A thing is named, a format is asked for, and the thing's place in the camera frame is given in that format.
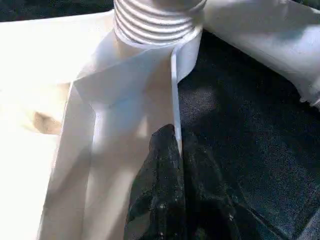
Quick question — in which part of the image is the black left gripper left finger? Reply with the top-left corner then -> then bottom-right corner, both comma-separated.
124,125 -> 187,240

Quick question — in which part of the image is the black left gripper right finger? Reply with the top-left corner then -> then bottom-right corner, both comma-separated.
181,133 -> 247,240

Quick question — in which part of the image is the white plastic table top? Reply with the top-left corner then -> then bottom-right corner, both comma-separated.
0,10 -> 205,240

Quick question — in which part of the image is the white plastic table leg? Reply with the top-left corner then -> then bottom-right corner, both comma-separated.
113,0 -> 207,48
202,0 -> 320,110

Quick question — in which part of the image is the black work surface mat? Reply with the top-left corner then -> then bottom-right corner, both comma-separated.
0,0 -> 320,240

